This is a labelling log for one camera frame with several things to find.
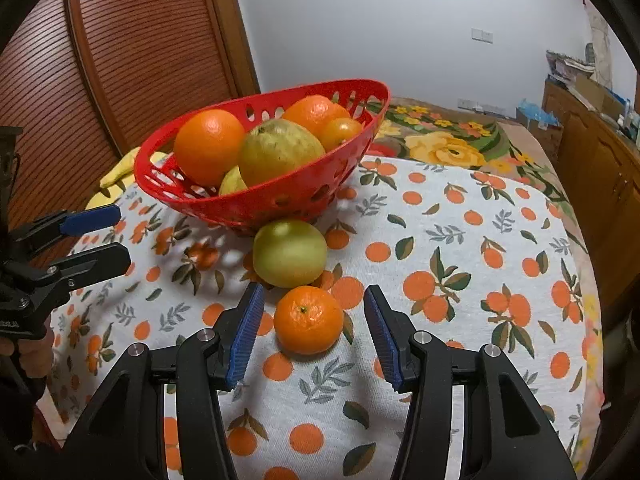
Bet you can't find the large orange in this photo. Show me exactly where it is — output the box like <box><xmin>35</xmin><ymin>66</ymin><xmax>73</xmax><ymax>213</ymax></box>
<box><xmin>174</xmin><ymin>110</ymin><xmax>246</xmax><ymax>188</ymax></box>
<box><xmin>281</xmin><ymin>94</ymin><xmax>350</xmax><ymax>136</ymax></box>

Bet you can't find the green apple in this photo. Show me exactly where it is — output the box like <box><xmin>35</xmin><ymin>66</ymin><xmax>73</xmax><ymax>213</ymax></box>
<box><xmin>218</xmin><ymin>166</ymin><xmax>247</xmax><ymax>196</ymax></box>

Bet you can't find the mandarin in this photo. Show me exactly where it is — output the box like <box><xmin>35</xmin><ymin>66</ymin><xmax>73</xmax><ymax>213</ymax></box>
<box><xmin>273</xmin><ymin>286</ymin><xmax>344</xmax><ymax>356</ymax></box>

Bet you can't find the yellow-green pear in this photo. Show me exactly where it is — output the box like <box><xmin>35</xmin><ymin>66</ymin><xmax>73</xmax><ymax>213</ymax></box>
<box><xmin>239</xmin><ymin>118</ymin><xmax>326</xmax><ymax>188</ymax></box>

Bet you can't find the small kumquat orange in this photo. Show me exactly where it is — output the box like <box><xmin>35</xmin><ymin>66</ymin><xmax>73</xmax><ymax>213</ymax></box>
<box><xmin>318</xmin><ymin>117</ymin><xmax>363</xmax><ymax>153</ymax></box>

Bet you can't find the left hand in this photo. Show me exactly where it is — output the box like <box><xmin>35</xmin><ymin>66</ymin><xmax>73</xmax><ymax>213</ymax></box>
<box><xmin>0</xmin><ymin>326</ymin><xmax>54</xmax><ymax>378</ymax></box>

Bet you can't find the yellow plush toy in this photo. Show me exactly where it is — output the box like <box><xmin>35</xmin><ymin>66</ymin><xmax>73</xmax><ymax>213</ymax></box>
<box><xmin>85</xmin><ymin>148</ymin><xmax>140</xmax><ymax>210</ymax></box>

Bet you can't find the wooden louvred wardrobe door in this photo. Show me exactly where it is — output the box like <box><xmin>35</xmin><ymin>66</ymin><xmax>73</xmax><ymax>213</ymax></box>
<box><xmin>1</xmin><ymin>0</ymin><xmax>259</xmax><ymax>226</ymax></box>

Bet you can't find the orange-print tablecloth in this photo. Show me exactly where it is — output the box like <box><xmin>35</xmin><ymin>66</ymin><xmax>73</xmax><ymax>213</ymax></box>
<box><xmin>51</xmin><ymin>158</ymin><xmax>586</xmax><ymax>479</ymax></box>

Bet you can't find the green pear near basket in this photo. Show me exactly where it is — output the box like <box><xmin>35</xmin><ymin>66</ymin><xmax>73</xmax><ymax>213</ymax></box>
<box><xmin>253</xmin><ymin>220</ymin><xmax>328</xmax><ymax>288</ymax></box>

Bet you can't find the red perforated plastic basket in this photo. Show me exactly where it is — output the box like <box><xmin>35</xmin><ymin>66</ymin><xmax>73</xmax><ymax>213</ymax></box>
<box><xmin>134</xmin><ymin>79</ymin><xmax>390</xmax><ymax>233</ymax></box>

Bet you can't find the wooden sideboard cabinet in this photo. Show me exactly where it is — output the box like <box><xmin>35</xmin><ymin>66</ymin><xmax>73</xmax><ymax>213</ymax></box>
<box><xmin>542</xmin><ymin>80</ymin><xmax>639</xmax><ymax>327</ymax></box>

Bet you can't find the floral bed blanket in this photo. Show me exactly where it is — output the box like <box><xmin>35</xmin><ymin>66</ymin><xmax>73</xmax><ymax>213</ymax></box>
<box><xmin>356</xmin><ymin>100</ymin><xmax>604</xmax><ymax>474</ymax></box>

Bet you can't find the blue bag in box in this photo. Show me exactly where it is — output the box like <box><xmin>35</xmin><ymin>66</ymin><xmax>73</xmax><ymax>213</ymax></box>
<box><xmin>516</xmin><ymin>99</ymin><xmax>563</xmax><ymax>138</ymax></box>

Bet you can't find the cardboard box on cabinet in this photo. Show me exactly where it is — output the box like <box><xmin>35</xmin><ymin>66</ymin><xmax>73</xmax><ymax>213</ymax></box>
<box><xmin>575</xmin><ymin>75</ymin><xmax>625</xmax><ymax>122</ymax></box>

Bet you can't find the beige curtain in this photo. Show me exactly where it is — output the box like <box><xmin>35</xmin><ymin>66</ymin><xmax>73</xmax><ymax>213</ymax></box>
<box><xmin>584</xmin><ymin>0</ymin><xmax>613</xmax><ymax>89</ymax></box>

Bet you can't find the white wall switch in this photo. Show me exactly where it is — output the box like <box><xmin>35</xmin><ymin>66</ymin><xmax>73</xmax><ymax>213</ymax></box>
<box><xmin>471</xmin><ymin>28</ymin><xmax>494</xmax><ymax>44</ymax></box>

